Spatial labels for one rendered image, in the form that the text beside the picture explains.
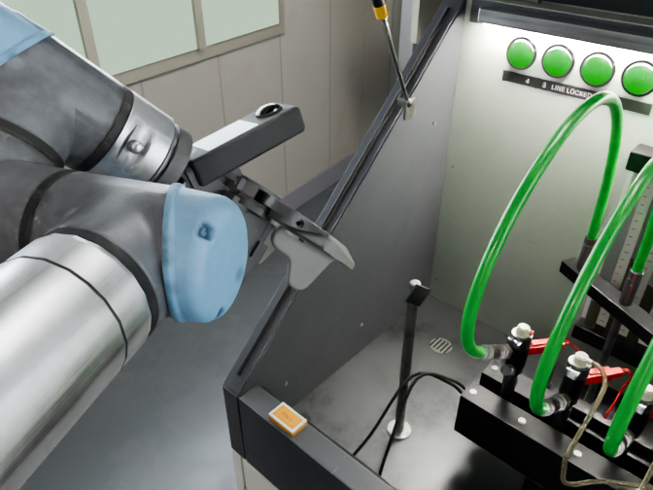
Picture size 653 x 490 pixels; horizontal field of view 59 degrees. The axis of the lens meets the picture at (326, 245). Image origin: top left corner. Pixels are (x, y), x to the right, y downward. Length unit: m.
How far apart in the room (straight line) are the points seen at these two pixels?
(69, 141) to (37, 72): 0.05
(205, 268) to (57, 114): 0.17
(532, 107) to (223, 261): 0.77
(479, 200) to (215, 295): 0.85
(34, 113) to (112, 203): 0.12
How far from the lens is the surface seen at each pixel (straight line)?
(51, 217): 0.35
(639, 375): 0.62
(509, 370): 0.85
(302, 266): 0.53
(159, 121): 0.46
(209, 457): 2.05
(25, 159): 0.41
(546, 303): 1.16
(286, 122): 0.52
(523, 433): 0.88
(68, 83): 0.44
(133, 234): 0.31
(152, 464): 2.08
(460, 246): 1.19
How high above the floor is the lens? 1.64
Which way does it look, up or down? 34 degrees down
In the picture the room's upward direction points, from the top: straight up
